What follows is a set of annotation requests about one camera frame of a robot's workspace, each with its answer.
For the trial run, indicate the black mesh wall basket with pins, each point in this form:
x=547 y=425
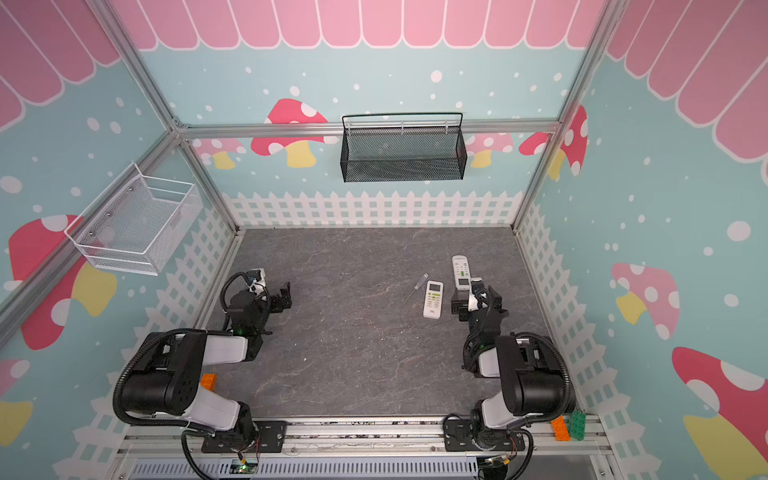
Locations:
x=403 y=147

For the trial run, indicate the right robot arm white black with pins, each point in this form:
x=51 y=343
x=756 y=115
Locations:
x=535 y=383

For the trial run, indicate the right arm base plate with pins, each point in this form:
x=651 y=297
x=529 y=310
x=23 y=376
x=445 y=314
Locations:
x=462 y=435

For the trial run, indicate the white remote control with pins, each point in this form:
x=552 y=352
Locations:
x=432 y=306
x=461 y=272

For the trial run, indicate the aluminium front rail frame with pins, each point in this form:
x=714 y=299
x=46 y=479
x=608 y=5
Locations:
x=397 y=447

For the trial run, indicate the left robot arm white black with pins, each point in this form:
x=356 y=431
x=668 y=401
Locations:
x=162 y=384

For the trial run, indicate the orange toy brick left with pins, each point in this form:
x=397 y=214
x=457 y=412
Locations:
x=208 y=381

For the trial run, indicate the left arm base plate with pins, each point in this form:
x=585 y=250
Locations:
x=256 y=437

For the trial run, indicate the white wire wall basket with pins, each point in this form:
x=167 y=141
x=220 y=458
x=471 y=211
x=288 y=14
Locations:
x=137 y=224

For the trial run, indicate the green toy brick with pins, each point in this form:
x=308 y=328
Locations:
x=577 y=425

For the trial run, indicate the orange toy brick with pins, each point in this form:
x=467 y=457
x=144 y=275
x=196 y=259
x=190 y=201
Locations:
x=208 y=381
x=560 y=429

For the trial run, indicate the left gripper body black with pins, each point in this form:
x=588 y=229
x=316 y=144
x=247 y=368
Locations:
x=279 y=299

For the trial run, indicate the small screwdriver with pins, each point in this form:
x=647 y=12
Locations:
x=419 y=283

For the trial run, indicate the orange toy brick right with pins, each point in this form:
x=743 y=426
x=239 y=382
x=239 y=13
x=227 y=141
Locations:
x=560 y=429

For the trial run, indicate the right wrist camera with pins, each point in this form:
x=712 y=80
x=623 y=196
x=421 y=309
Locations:
x=475 y=301

